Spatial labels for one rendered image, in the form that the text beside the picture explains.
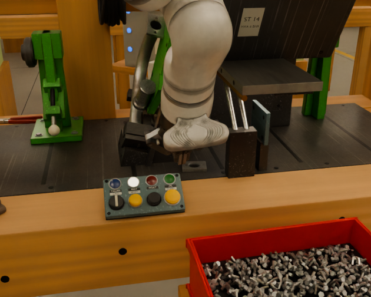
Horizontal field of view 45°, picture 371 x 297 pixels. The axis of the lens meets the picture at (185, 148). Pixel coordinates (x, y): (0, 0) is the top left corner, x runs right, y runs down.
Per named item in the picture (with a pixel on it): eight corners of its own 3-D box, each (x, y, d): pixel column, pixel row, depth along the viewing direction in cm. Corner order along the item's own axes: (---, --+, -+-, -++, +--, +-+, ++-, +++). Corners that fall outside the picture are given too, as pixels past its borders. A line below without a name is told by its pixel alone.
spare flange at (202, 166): (205, 164, 105) (205, 161, 104) (206, 171, 101) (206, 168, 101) (182, 164, 104) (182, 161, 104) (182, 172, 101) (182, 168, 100)
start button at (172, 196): (181, 204, 85) (181, 201, 84) (165, 205, 84) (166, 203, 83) (178, 190, 86) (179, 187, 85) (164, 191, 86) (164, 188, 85)
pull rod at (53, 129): (60, 137, 111) (57, 115, 109) (48, 138, 111) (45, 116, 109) (61, 129, 116) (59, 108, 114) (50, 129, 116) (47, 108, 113)
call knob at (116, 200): (123, 208, 83) (123, 206, 82) (109, 210, 82) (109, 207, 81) (122, 195, 84) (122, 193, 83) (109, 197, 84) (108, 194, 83)
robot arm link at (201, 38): (224, 110, 59) (206, 60, 63) (244, 22, 46) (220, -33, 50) (172, 119, 58) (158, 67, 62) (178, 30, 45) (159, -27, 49)
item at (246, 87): (321, 96, 86) (323, 81, 85) (241, 101, 83) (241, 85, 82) (255, 53, 121) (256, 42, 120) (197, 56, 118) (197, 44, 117)
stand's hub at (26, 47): (35, 70, 111) (30, 39, 108) (22, 71, 111) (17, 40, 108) (37, 63, 118) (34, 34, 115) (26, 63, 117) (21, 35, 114)
